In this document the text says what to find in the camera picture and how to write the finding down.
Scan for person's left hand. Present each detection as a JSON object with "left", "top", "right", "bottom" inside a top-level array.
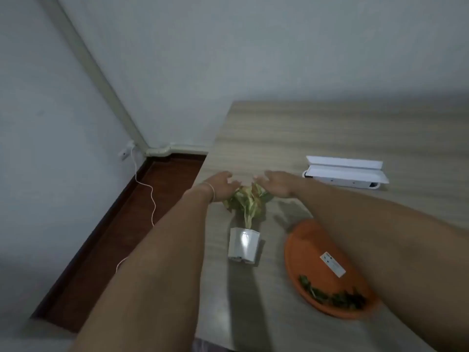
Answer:
[{"left": 199, "top": 171, "right": 243, "bottom": 203}]

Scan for person's right hand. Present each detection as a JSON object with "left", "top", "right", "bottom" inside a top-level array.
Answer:
[{"left": 252, "top": 170, "right": 305, "bottom": 199}]

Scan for person's right forearm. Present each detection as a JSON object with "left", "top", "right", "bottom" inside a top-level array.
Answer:
[{"left": 292, "top": 177, "right": 469, "bottom": 352}]

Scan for person's left forearm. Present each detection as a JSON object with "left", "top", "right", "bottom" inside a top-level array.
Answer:
[{"left": 70, "top": 184, "right": 217, "bottom": 352}]

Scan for variegated green yellow plant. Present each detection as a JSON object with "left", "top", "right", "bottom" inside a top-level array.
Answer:
[{"left": 222, "top": 183, "right": 274, "bottom": 230}]

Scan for white plant pot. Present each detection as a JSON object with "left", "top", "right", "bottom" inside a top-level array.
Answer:
[{"left": 227, "top": 227, "right": 262, "bottom": 266}]

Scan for white open box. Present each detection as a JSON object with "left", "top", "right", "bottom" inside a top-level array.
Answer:
[{"left": 302, "top": 155, "right": 390, "bottom": 190}]

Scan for orange plastic tray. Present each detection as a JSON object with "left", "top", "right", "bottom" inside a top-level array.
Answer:
[{"left": 284, "top": 219, "right": 379, "bottom": 321}]

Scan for white label sticker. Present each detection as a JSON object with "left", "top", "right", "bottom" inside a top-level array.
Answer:
[{"left": 320, "top": 251, "right": 347, "bottom": 278}]

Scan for green leaf cuttings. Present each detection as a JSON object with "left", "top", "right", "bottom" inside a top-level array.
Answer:
[{"left": 298, "top": 275, "right": 368, "bottom": 311}]

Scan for thin wrist bracelet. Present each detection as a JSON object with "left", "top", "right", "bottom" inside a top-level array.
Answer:
[{"left": 199, "top": 182, "right": 217, "bottom": 203}]

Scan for white cable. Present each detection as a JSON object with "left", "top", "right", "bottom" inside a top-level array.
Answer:
[{"left": 115, "top": 146, "right": 157, "bottom": 276}]

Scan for white wall plug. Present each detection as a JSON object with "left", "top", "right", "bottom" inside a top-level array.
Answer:
[{"left": 117, "top": 141, "right": 136, "bottom": 161}]

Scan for beige wall cable conduit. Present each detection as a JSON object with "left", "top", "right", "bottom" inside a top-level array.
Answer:
[{"left": 36, "top": 0, "right": 209, "bottom": 159}]

